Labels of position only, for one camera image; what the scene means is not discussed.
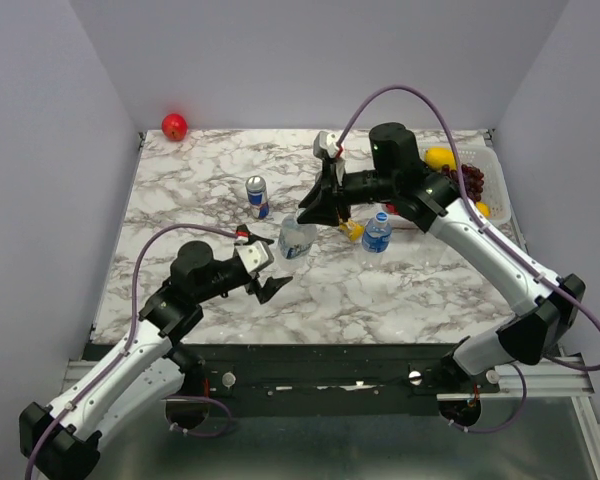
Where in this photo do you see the white plastic basket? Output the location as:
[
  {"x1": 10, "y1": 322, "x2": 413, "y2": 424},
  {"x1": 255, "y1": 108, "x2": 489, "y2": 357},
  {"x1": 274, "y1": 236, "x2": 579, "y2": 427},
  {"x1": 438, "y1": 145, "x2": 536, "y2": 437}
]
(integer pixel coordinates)
[{"x1": 419, "y1": 143, "x2": 511, "y2": 226}]

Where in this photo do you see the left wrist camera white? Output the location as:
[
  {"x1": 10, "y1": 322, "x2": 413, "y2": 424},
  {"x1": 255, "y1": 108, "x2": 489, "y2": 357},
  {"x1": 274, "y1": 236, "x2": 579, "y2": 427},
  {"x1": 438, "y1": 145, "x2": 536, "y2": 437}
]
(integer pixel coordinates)
[{"x1": 234, "y1": 241, "x2": 274, "y2": 277}]

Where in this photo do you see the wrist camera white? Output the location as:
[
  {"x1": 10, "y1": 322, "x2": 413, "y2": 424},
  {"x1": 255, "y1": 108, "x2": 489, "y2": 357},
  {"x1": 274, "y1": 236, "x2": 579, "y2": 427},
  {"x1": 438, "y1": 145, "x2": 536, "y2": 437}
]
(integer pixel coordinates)
[
  {"x1": 234, "y1": 241, "x2": 274, "y2": 277},
  {"x1": 313, "y1": 131, "x2": 342, "y2": 161}
]

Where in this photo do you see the small clear labelled bottle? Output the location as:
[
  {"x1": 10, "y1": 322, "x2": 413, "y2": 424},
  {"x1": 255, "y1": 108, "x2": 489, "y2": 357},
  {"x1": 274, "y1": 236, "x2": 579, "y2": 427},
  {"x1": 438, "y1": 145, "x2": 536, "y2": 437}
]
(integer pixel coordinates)
[{"x1": 278, "y1": 209, "x2": 318, "y2": 261}]

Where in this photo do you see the yellow mango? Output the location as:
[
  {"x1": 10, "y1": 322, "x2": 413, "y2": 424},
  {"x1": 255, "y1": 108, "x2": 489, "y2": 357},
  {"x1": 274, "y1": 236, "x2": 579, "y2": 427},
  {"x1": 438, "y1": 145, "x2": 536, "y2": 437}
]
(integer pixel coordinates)
[{"x1": 424, "y1": 147, "x2": 457, "y2": 171}]

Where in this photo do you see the red apple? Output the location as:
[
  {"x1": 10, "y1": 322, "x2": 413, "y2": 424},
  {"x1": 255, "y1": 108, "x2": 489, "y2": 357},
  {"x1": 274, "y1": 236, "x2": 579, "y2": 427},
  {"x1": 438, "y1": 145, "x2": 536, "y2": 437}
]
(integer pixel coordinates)
[{"x1": 161, "y1": 113, "x2": 188, "y2": 142}]

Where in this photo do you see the clear plastic bottle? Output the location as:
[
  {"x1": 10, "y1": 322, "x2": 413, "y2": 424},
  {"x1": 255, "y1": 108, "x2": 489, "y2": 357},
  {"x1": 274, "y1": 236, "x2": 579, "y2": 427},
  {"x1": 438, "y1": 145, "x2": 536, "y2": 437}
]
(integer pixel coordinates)
[{"x1": 415, "y1": 233, "x2": 447, "y2": 267}]

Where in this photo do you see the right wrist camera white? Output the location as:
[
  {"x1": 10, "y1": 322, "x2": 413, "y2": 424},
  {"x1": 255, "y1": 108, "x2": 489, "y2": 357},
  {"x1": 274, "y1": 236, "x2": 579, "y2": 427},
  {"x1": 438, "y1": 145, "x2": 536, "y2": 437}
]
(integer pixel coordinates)
[{"x1": 313, "y1": 131, "x2": 342, "y2": 161}]

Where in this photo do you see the left blue energy drink can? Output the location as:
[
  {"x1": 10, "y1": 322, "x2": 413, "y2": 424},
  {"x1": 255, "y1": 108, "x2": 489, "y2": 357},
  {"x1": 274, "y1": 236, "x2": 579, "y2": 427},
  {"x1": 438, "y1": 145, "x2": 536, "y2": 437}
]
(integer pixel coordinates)
[{"x1": 245, "y1": 175, "x2": 269, "y2": 219}]

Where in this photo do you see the dark red grape bunch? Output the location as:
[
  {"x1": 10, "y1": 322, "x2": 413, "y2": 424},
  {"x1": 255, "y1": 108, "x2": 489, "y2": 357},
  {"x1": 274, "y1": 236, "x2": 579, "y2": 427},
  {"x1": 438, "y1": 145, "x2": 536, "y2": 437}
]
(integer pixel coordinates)
[{"x1": 440, "y1": 164, "x2": 484, "y2": 202}]

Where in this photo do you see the red dragon fruit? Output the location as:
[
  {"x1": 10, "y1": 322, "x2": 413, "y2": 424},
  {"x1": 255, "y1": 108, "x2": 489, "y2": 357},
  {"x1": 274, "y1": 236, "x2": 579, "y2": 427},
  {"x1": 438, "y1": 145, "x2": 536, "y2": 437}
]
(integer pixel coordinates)
[{"x1": 384, "y1": 203, "x2": 398, "y2": 215}]

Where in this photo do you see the yellow snack packet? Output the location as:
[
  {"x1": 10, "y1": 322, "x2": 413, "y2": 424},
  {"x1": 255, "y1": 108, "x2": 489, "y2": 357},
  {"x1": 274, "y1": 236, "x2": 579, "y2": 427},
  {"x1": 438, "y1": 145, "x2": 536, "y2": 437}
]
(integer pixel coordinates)
[{"x1": 339, "y1": 219, "x2": 365, "y2": 242}]

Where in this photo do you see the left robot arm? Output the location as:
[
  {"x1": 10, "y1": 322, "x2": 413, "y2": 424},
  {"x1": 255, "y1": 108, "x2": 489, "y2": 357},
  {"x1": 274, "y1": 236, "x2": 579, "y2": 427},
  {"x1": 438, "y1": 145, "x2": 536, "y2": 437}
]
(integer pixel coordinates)
[{"x1": 19, "y1": 225, "x2": 290, "y2": 479}]

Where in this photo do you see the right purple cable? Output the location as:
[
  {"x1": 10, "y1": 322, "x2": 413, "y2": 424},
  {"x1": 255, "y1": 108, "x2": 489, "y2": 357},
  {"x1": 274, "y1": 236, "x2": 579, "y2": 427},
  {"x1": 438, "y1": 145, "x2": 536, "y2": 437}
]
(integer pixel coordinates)
[{"x1": 337, "y1": 85, "x2": 600, "y2": 434}]

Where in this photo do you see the blue label plastic bottle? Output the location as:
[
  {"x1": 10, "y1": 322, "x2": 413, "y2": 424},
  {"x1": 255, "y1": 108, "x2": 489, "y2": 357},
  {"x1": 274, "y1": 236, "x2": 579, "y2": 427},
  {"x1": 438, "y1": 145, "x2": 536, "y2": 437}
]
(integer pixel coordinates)
[{"x1": 361, "y1": 216, "x2": 392, "y2": 254}]

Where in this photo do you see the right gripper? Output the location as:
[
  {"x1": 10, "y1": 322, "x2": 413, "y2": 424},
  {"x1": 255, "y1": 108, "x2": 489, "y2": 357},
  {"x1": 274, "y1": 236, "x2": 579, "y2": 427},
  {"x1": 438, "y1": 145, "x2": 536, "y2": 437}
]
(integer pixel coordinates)
[{"x1": 297, "y1": 160, "x2": 397, "y2": 228}]

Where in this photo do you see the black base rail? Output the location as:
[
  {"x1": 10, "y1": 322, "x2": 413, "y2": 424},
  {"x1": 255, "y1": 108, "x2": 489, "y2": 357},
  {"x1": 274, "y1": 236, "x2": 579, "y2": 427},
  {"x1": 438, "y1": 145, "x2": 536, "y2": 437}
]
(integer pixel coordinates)
[{"x1": 165, "y1": 344, "x2": 499, "y2": 427}]

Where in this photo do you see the small yellow lemon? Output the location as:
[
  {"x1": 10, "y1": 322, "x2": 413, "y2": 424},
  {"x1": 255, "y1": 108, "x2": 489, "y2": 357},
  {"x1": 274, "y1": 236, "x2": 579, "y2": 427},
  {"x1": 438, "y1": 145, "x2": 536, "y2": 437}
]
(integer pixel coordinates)
[{"x1": 474, "y1": 202, "x2": 491, "y2": 218}]

